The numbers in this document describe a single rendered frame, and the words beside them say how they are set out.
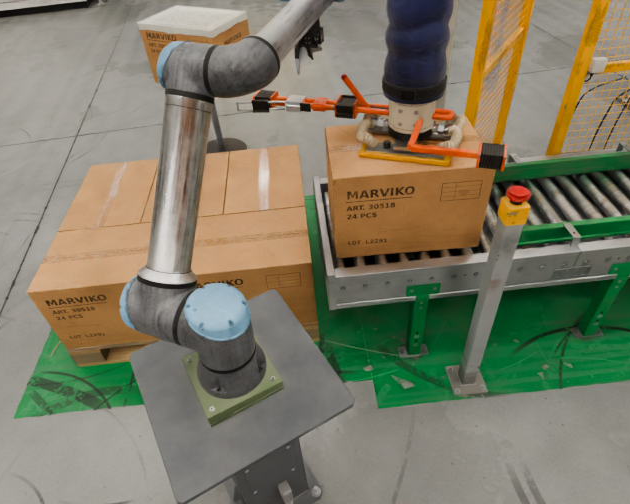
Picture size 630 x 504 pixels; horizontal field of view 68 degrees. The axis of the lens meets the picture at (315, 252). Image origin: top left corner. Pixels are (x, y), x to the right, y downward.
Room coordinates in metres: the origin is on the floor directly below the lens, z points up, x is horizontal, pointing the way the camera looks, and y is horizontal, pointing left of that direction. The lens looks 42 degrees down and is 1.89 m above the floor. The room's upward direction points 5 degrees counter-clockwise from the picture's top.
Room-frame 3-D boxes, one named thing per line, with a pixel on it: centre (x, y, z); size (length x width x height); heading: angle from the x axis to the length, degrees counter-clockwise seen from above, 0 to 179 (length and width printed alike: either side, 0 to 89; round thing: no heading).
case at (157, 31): (3.35, 0.67, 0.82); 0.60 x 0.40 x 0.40; 59
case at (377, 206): (1.61, -0.39, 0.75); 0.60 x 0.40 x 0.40; 90
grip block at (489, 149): (1.26, -0.59, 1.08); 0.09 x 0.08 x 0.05; 158
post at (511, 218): (1.12, -0.63, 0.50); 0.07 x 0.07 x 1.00; 1
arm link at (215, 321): (0.76, 0.26, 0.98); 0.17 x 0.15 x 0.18; 65
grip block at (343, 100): (1.71, -0.18, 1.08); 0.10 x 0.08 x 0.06; 158
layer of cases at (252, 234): (1.89, 0.63, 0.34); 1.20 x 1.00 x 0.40; 91
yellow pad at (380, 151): (1.53, -0.37, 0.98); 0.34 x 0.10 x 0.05; 68
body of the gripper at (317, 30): (1.76, -0.05, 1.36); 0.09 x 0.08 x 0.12; 66
